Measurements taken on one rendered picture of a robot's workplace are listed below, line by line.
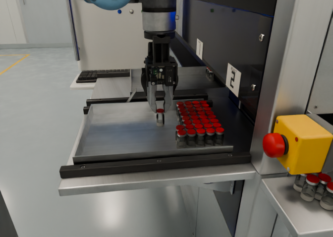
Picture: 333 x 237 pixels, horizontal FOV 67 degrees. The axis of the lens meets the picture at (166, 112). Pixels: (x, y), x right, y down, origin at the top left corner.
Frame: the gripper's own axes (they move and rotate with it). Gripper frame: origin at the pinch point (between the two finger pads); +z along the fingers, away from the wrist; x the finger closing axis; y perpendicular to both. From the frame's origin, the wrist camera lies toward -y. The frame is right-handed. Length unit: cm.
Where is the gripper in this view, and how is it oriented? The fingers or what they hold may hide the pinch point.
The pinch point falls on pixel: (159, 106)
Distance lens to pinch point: 68.1
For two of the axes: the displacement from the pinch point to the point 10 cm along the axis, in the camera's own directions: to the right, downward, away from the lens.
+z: 0.0, 8.9, 4.5
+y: 1.2, 4.4, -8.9
